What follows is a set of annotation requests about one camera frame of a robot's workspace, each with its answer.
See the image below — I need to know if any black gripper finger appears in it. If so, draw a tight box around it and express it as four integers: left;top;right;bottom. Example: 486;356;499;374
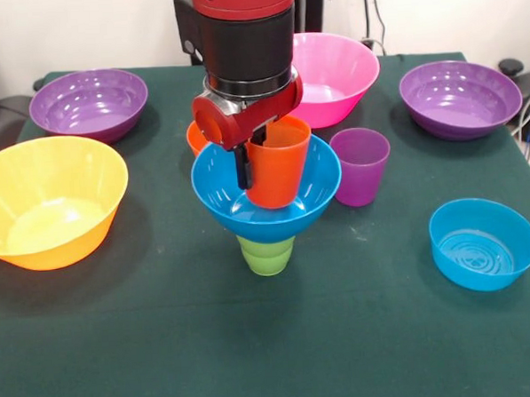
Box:
233;144;255;191
247;124;270;147

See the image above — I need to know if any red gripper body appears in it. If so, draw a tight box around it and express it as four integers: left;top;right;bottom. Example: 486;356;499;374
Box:
191;76;308;155

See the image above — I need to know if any orange plastic cup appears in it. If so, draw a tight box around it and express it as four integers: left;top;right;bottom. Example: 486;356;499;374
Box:
241;114;316;211

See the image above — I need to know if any deep blue plastic bowl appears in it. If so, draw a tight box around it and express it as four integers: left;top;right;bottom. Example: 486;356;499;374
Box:
188;131;346;249

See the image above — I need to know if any orange plastic bowl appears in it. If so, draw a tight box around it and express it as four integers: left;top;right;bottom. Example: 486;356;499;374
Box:
185;119;213;158

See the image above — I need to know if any green plastic cup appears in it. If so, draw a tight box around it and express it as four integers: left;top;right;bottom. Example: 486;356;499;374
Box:
236;231;297;279

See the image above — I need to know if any pink plastic bowl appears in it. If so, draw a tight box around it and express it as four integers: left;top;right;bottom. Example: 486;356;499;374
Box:
285;28;384;131

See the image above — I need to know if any purple plastic cup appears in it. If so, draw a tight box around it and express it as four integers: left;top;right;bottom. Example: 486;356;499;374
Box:
331;125;394;209

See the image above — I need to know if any purple plastic bowl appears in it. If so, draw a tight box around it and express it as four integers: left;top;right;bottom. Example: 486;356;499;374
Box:
397;56;526;144
27;66;152;148

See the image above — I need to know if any dark green table cloth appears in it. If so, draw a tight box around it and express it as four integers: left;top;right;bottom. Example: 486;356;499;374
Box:
0;46;530;397

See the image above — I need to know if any yellow plastic bowl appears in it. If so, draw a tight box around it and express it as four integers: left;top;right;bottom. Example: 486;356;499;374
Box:
0;132;134;274

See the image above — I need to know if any low blue plastic bowl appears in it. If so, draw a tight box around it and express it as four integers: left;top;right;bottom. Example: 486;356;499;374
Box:
427;195;530;295

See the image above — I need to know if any black round knob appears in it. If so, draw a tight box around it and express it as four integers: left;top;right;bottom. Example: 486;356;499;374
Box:
497;58;526;80

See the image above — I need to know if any grey wall cable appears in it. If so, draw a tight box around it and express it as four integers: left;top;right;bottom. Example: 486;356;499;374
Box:
372;0;388;50

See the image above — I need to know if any white cable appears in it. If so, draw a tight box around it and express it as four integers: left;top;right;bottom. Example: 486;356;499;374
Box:
507;86;530;139

